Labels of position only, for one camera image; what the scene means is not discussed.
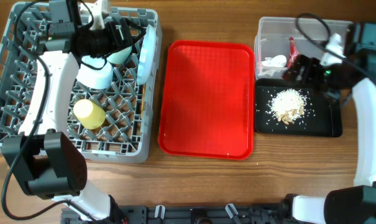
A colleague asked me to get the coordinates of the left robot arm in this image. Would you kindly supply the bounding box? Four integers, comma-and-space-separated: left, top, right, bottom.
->
2, 1, 156, 223

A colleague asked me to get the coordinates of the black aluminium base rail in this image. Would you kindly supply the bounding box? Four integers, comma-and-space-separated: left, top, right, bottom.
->
60, 203, 300, 224

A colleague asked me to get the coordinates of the grey plastic dishwasher rack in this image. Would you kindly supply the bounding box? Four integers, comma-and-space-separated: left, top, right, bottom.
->
0, 2, 162, 163

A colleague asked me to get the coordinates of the red plastic tray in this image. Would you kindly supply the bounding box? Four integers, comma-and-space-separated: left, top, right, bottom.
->
158, 40, 254, 160

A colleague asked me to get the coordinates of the light blue bowl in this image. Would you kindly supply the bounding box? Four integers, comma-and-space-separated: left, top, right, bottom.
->
76, 56, 113, 90

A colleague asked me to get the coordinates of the red snack wrapper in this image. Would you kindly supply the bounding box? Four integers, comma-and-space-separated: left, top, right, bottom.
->
286, 37, 300, 68

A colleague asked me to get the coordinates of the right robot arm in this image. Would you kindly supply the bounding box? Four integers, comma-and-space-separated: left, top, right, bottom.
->
279, 22, 376, 223

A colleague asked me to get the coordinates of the wooden chopstick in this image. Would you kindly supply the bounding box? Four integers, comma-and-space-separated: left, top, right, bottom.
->
140, 84, 146, 120

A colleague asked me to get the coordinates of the black plastic tray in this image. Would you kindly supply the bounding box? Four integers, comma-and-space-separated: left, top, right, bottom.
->
255, 78, 342, 138

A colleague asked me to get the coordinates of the white tissue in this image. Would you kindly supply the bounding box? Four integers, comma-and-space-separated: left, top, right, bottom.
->
261, 55, 287, 68

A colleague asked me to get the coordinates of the yellow plastic cup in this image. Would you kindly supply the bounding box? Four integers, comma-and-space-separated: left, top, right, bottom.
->
73, 99, 106, 129

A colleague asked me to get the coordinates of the green bowl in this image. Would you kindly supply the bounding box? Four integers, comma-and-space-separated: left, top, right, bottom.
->
107, 46, 132, 65

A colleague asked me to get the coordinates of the clear plastic bin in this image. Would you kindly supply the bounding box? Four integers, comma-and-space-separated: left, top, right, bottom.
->
254, 17, 352, 80

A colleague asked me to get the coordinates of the food scraps and rice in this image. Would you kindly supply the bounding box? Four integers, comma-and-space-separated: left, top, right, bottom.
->
265, 88, 316, 126

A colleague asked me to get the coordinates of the light blue round plate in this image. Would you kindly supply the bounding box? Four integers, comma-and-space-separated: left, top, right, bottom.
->
136, 25, 157, 85

